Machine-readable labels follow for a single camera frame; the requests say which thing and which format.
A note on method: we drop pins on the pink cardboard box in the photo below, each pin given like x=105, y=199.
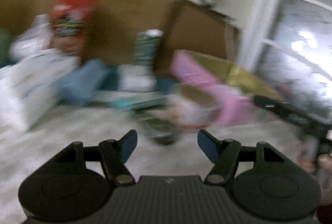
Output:
x=231, y=85

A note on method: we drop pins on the pile of magazines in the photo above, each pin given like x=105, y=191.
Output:
x=147, y=100

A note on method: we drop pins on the white instant noodle cup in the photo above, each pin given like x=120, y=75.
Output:
x=191, y=107

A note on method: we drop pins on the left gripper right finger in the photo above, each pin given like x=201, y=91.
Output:
x=223, y=154

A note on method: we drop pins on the red snack bag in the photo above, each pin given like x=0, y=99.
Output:
x=72, y=24

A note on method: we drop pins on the green plastic container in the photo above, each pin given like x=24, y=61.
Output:
x=5, y=42

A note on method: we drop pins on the green patterned canister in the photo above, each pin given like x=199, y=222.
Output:
x=145, y=47

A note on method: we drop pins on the white cardboard box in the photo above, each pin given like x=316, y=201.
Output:
x=28, y=87

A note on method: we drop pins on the clear plastic bag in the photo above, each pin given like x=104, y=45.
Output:
x=33, y=40

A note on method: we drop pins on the person's right hand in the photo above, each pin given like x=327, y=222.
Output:
x=321, y=169

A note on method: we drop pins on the blue cloth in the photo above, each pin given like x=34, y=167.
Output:
x=80, y=86

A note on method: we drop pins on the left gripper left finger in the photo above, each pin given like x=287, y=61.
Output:
x=114, y=155

